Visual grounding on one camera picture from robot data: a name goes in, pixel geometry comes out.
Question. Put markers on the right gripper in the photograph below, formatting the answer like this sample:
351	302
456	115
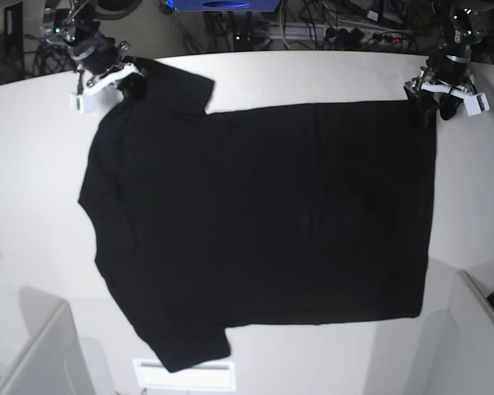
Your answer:
101	64

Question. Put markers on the black T-shirt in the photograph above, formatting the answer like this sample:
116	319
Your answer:
297	214

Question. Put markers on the blue box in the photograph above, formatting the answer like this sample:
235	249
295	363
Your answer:
223	5

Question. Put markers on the white power strip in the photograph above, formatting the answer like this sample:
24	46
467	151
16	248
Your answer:
295	31

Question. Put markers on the white partition panel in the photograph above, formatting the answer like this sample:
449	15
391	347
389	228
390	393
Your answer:
41	351
455	352

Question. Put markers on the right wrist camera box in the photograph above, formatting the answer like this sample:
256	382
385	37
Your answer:
82	104

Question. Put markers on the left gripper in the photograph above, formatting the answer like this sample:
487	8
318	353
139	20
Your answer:
445	77

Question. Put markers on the white partition panel right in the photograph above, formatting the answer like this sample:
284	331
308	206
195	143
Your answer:
455	352

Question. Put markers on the white table cable slot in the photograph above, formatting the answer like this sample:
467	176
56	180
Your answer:
218	376

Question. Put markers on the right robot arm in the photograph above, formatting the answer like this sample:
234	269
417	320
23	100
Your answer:
65	27

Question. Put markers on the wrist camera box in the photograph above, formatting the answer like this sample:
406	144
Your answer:
476	104
82	104

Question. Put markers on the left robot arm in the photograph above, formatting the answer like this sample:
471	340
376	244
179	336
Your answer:
456	32

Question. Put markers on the white partition panel left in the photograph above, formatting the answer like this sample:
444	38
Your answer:
41	351

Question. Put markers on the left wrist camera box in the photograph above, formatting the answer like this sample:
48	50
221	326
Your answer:
476	104

